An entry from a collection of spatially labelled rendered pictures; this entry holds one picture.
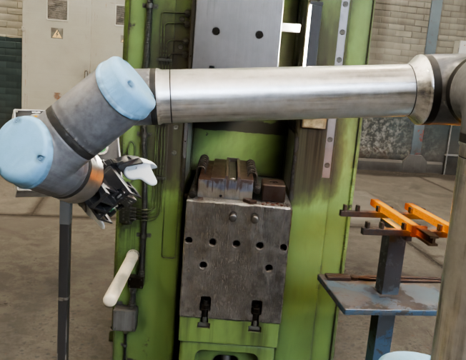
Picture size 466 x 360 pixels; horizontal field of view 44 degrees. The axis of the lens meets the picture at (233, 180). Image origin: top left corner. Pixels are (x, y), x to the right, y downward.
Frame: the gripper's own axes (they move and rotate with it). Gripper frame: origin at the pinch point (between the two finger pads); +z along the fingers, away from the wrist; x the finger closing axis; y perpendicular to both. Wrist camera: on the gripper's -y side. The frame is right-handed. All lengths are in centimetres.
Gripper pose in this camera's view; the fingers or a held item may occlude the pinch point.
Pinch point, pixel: (124, 189)
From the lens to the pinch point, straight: 112.3
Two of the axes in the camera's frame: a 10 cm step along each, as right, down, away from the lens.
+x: 7.6, -6.5, -0.5
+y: 6.1, 7.3, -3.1
